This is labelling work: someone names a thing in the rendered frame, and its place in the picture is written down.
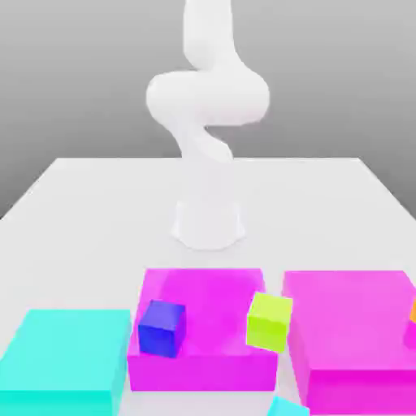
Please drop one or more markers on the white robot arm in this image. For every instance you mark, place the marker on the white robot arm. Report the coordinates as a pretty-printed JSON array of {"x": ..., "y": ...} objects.
[{"x": 208, "y": 97}]

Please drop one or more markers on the small lime green cube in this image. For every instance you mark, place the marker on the small lime green cube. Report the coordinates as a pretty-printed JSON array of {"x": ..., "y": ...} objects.
[{"x": 268, "y": 321}]

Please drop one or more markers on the small blue cube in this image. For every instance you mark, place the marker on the small blue cube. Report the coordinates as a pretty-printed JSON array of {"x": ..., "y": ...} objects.
[{"x": 161, "y": 328}]

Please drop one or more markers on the small cyan cube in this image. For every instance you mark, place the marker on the small cyan cube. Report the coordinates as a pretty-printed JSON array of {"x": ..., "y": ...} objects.
[{"x": 286, "y": 408}]

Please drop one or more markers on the small orange cube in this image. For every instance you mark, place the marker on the small orange cube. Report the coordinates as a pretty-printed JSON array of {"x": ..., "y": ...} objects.
[{"x": 413, "y": 311}]

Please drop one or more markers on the large magenta box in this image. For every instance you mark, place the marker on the large magenta box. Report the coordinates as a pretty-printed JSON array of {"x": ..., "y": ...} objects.
[{"x": 214, "y": 312}]

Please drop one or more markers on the large pink box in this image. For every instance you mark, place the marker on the large pink box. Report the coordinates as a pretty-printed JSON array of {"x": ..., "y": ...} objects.
[{"x": 351, "y": 328}]

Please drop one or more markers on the large cyan box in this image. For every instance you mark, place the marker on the large cyan box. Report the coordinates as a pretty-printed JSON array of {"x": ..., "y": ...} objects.
[{"x": 61, "y": 354}]

